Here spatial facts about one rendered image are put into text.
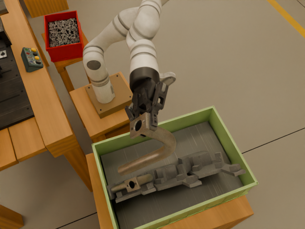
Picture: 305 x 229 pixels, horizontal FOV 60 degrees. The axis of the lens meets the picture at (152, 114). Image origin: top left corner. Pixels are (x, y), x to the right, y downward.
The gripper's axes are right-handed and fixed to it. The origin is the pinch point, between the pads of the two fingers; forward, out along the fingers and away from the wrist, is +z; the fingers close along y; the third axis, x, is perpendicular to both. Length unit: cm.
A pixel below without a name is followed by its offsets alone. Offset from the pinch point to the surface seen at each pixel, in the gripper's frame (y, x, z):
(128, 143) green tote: -55, 38, -30
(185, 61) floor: -81, 132, -164
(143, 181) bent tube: -29.4, 24.0, -0.5
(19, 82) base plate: -92, -9, -68
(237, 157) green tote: -18, 71, -17
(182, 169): -30, 45, -10
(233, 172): -10, 51, -4
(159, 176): -41, 43, -10
